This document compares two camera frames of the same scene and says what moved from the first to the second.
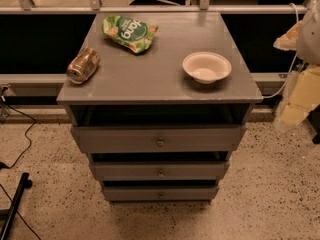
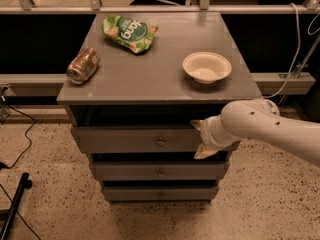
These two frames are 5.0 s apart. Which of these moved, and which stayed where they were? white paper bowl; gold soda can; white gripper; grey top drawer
Moved: white gripper
Stayed: grey top drawer; gold soda can; white paper bowl
